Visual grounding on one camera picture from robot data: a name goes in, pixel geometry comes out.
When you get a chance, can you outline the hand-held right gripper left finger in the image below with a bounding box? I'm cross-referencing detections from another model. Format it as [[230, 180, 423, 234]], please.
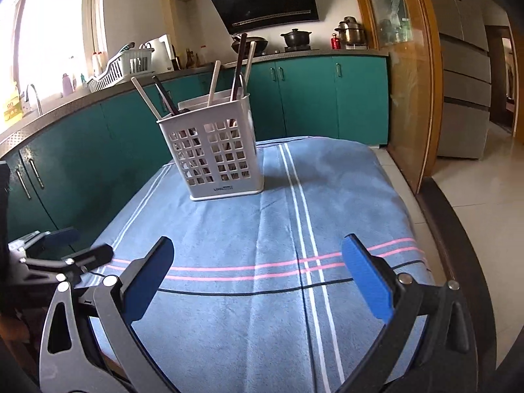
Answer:
[[39, 236, 176, 393]]

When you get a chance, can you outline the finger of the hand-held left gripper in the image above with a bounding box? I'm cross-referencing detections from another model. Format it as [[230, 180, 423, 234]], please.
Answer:
[[18, 244, 114, 283], [8, 227, 80, 254]]

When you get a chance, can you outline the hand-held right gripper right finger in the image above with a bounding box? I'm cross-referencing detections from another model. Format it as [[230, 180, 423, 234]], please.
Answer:
[[342, 233, 477, 393]]

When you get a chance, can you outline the white plastic utensil basket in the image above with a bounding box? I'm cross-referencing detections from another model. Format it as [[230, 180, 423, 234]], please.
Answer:
[[157, 89, 265, 202]]

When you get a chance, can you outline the black chopstick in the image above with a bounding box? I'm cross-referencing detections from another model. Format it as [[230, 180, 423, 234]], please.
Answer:
[[152, 74, 181, 115]]

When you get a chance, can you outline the red chopstick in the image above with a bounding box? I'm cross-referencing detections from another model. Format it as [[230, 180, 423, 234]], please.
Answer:
[[230, 33, 248, 103]]

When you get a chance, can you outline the teal base cabinet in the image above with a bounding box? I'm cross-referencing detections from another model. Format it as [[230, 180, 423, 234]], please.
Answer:
[[246, 55, 389, 145], [0, 69, 214, 250]]

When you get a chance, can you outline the blue striped towel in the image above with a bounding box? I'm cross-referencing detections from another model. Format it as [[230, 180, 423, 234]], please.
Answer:
[[76, 136, 435, 393]]

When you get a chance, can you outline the yellow box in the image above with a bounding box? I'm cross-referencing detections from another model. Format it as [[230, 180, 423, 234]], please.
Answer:
[[2, 82, 23, 125]]

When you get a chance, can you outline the metal sink faucet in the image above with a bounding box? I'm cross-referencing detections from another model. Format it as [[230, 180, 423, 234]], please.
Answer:
[[27, 84, 44, 115]]

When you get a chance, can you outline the white dish rack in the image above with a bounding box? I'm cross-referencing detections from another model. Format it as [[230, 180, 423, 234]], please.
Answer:
[[87, 42, 155, 93]]

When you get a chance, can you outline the kitchen window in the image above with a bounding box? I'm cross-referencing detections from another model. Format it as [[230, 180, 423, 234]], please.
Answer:
[[0, 0, 109, 132]]

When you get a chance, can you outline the wooden framed glass door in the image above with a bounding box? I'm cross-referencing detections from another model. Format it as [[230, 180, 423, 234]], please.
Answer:
[[350, 0, 445, 195]]

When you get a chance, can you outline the white kitchen appliance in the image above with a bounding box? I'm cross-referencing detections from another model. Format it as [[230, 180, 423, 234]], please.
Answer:
[[145, 35, 175, 72]]

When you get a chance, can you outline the grey refrigerator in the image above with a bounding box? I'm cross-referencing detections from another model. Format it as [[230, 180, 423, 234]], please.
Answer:
[[423, 0, 492, 160]]

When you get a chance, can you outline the dark wooden door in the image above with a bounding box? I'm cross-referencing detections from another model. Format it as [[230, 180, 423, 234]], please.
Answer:
[[489, 25, 518, 136]]

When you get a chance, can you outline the gas stove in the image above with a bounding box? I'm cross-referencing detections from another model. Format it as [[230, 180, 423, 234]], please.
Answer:
[[254, 47, 322, 55]]

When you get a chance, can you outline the stainless steel stock pot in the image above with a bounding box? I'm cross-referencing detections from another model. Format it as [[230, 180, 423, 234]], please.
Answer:
[[333, 16, 366, 46]]

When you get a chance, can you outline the black cooking pot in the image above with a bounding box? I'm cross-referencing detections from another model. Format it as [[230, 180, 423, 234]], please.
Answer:
[[280, 28, 312, 48]]

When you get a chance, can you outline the black wok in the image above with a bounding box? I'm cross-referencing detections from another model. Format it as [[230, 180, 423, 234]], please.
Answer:
[[230, 35, 269, 54]]

